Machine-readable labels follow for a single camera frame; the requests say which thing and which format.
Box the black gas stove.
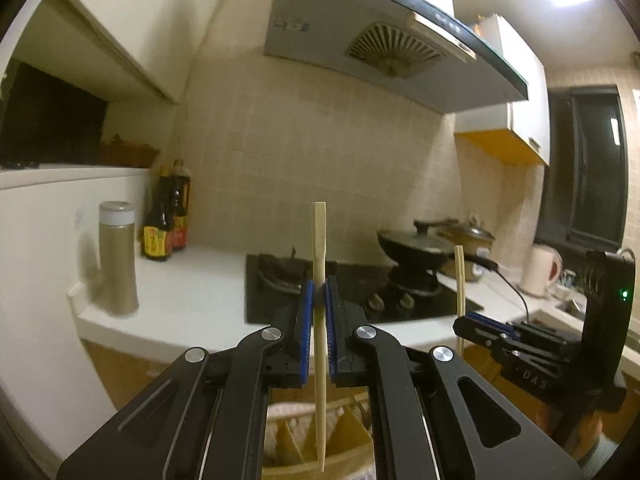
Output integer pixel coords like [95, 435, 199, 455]
[245, 254, 457, 324]

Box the pink electric kettle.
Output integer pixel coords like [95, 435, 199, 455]
[518, 244, 563, 297]

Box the grey range hood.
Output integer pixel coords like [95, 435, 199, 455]
[264, 0, 528, 114]

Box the sauce bottle red label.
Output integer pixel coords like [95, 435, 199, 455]
[169, 159, 191, 252]

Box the wooden chopstick pair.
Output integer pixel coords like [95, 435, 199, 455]
[452, 244, 468, 359]

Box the person's right hand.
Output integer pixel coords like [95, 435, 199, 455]
[570, 411, 617, 464]

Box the brown rice cooker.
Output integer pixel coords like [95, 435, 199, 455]
[437, 221, 495, 282]

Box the black power cable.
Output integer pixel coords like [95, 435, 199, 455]
[462, 253, 533, 326]

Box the yellow plastic utensil basket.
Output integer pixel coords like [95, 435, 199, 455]
[262, 393, 375, 480]

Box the black wok with lid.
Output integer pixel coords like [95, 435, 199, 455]
[376, 218, 495, 271]

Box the white yellow wall cabinet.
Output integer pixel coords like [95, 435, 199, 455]
[454, 14, 550, 166]

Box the beige thermos flask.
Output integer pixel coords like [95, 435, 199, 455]
[99, 200, 139, 316]

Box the white upper left cabinet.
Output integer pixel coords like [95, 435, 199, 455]
[1, 0, 220, 103]

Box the soy sauce bottle yellow label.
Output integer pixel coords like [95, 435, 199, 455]
[142, 166, 172, 261]

